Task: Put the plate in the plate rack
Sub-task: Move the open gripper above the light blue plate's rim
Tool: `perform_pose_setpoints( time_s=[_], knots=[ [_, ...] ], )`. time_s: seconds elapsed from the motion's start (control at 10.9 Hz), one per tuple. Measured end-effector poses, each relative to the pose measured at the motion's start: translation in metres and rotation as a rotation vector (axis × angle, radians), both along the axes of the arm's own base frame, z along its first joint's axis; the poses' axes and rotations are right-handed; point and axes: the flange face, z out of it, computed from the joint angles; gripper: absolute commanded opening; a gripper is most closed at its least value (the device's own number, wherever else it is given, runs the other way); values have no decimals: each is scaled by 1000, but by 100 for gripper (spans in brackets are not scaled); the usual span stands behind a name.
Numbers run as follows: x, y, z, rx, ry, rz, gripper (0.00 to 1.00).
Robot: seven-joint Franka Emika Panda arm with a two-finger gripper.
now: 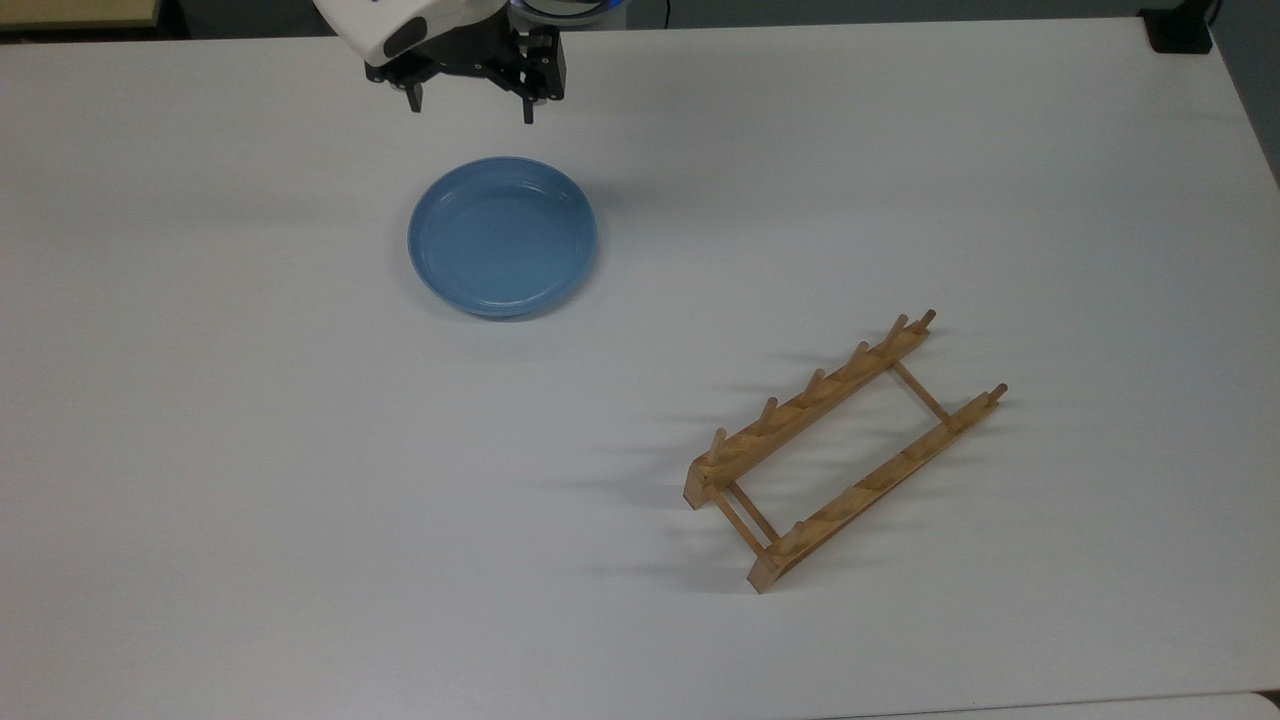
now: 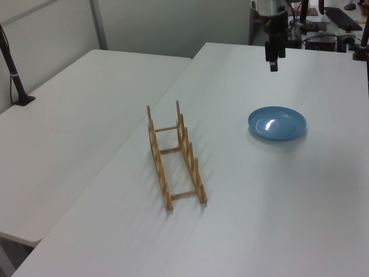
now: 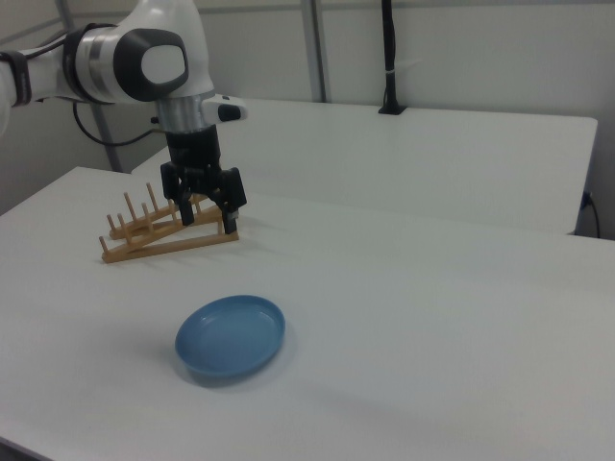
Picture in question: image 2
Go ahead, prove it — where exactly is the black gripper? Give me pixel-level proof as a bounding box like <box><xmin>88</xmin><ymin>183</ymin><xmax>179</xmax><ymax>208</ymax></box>
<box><xmin>261</xmin><ymin>13</ymin><xmax>289</xmax><ymax>72</ymax></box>

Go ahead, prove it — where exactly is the blue round plate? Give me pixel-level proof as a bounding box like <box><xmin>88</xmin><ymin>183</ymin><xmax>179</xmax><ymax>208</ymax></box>
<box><xmin>247</xmin><ymin>106</ymin><xmax>308</xmax><ymax>142</ymax></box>

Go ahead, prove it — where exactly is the wooden plate rack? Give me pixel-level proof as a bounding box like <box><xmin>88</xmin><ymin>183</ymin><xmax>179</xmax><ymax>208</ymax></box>
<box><xmin>146</xmin><ymin>100</ymin><xmax>209</xmax><ymax>212</ymax></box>

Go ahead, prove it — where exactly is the small dark device box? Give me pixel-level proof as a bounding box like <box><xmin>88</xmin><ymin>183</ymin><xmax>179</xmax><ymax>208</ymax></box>
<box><xmin>285</xmin><ymin>28</ymin><xmax>302</xmax><ymax>48</ymax></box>

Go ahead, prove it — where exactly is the black monitor stand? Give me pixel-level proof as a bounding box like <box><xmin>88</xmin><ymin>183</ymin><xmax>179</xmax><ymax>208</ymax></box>
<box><xmin>289</xmin><ymin>0</ymin><xmax>318</xmax><ymax>34</ymax></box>

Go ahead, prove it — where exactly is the black electronics box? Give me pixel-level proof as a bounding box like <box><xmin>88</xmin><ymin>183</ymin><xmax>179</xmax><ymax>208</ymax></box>
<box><xmin>304</xmin><ymin>34</ymin><xmax>338</xmax><ymax>52</ymax></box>

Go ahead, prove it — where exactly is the black table clamp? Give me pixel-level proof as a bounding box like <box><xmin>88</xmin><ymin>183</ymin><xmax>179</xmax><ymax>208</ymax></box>
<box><xmin>337</xmin><ymin>33</ymin><xmax>356</xmax><ymax>53</ymax></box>

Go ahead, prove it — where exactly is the black keyboard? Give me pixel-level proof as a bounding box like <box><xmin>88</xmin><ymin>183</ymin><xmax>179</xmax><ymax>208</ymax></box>
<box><xmin>324</xmin><ymin>7</ymin><xmax>363</xmax><ymax>31</ymax></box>

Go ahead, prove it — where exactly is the dark gripper cable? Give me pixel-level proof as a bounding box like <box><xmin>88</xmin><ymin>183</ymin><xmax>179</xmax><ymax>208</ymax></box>
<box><xmin>284</xmin><ymin>0</ymin><xmax>298</xmax><ymax>31</ymax></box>

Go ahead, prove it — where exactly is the black clamped camera stand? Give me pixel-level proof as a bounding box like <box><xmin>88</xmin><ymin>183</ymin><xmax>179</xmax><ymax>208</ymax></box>
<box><xmin>352</xmin><ymin>21</ymin><xmax>369</xmax><ymax>61</ymax></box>

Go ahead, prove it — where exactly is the grey partition post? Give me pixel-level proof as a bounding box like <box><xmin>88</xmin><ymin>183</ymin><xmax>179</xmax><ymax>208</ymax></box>
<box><xmin>89</xmin><ymin>0</ymin><xmax>109</xmax><ymax>51</ymax></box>

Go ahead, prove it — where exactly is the black camera stand with base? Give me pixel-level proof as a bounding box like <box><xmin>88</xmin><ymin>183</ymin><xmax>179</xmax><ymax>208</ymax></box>
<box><xmin>0</xmin><ymin>23</ymin><xmax>37</xmax><ymax>106</ymax></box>

